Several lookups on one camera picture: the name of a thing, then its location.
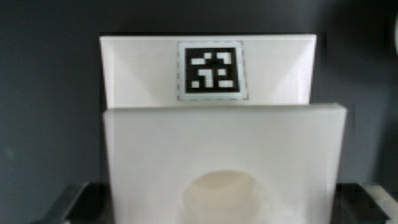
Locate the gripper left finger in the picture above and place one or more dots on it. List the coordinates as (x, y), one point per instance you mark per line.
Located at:
(79, 206)

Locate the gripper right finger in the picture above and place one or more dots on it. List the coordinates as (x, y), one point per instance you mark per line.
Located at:
(367, 205)

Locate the white lamp base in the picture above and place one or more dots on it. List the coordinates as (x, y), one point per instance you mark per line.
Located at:
(223, 144)

